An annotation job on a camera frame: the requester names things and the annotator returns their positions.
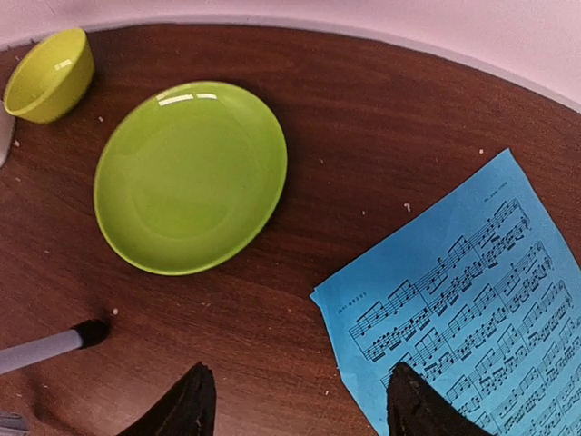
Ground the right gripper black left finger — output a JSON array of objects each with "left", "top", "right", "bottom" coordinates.
[{"left": 119, "top": 362, "right": 216, "bottom": 436}]

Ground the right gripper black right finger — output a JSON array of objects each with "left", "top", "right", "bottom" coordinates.
[{"left": 387, "top": 362, "right": 489, "bottom": 436}]

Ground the white perforated music stand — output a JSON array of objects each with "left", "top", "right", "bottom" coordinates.
[{"left": 1, "top": 108, "right": 111, "bottom": 435}]

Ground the blue sheet music paper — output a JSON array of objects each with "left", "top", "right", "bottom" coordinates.
[{"left": 312, "top": 151, "right": 580, "bottom": 435}]

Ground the green plastic plate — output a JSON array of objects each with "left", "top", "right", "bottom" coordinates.
[{"left": 94, "top": 81, "right": 288, "bottom": 276}]

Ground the green plastic bowl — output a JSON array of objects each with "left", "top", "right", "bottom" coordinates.
[{"left": 4, "top": 28, "right": 95, "bottom": 124}]

